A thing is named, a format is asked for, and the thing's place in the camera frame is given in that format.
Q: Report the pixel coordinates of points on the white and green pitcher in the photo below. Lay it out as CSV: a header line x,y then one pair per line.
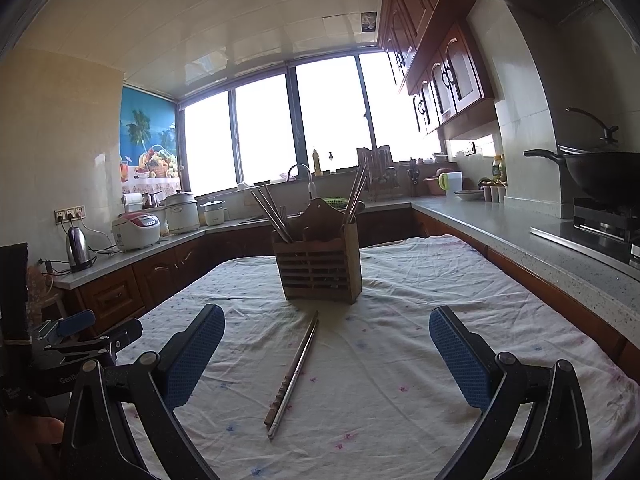
x,y
452,182

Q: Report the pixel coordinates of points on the small ceiling vent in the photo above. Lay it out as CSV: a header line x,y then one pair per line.
x,y
368,21

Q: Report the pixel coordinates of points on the wall socket strip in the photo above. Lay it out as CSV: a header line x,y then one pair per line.
x,y
70,214

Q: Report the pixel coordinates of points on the black wok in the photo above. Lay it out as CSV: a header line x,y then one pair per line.
x,y
605,175

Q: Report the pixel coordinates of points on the white plate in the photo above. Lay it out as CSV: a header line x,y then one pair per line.
x,y
467,195

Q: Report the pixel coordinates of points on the yellow dish soap bottle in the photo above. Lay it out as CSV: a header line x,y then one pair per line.
x,y
317,165

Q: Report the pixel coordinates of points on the yellow oil bottle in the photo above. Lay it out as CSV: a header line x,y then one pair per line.
x,y
497,170

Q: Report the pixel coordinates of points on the white and red rice cooker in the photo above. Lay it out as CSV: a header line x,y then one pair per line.
x,y
135,232

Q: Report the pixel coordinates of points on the green plastic basket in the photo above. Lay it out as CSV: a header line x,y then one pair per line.
x,y
337,202

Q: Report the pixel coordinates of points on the paper towel roll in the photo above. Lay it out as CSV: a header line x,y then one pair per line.
x,y
134,204

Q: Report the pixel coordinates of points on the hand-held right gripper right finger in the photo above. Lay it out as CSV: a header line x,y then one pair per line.
x,y
460,355

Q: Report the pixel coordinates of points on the small wall socket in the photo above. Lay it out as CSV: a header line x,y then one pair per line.
x,y
468,148

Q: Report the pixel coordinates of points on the small metal pot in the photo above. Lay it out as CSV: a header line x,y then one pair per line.
x,y
151,200

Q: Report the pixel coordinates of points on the small white electric pot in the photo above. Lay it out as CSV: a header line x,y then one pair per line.
x,y
214,215

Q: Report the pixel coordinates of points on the white condiment jar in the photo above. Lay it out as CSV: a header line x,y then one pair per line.
x,y
502,193
485,193
494,193

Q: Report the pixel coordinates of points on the steel electric kettle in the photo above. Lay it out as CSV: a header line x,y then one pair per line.
x,y
80,250

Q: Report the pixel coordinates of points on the white plastic container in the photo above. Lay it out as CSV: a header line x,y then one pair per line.
x,y
440,157

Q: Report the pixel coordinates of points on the metal spoon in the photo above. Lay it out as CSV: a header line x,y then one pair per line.
x,y
359,207

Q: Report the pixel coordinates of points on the metal fork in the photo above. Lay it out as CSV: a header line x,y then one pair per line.
x,y
282,215

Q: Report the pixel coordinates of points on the pink bowl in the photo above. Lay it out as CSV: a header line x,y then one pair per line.
x,y
431,186

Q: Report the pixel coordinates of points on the grey kitchen countertop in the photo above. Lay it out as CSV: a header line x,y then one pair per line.
x,y
490,220

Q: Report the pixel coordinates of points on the wicker chair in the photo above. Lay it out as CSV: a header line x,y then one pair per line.
x,y
40,285

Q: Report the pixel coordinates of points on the gas stove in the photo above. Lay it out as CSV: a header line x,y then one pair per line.
x,y
600,220

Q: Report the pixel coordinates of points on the sink faucet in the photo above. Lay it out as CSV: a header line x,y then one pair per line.
x,y
312,191

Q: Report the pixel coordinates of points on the black box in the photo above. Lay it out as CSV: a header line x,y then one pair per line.
x,y
14,290

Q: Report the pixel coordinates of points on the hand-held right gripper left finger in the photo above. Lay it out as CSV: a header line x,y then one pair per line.
x,y
195,355

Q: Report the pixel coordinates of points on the dish rack with utensils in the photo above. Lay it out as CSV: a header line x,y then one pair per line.
x,y
385,175

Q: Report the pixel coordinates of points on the white floral tablecloth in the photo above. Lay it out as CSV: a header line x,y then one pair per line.
x,y
425,300

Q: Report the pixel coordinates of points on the beach and fruit wall poster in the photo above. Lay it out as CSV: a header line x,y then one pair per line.
x,y
145,130

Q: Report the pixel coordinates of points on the white slow cooker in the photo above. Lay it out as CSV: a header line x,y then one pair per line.
x,y
180,215

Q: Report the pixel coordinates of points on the kitchen window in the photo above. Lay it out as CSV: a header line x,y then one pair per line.
x,y
291,125

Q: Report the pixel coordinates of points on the wooden upper kitchen cabinets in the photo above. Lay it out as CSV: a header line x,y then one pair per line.
x,y
460,70

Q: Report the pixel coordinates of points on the person's left hand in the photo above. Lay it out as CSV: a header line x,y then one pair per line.
x,y
45,430

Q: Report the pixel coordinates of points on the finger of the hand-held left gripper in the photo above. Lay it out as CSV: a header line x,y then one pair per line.
x,y
122,335
70,322

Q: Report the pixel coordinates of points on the wooden utensil holder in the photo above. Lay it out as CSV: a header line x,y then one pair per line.
x,y
320,270

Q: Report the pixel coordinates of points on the metal chopstick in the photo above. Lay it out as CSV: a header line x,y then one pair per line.
x,y
272,199
286,400
270,216
275,212

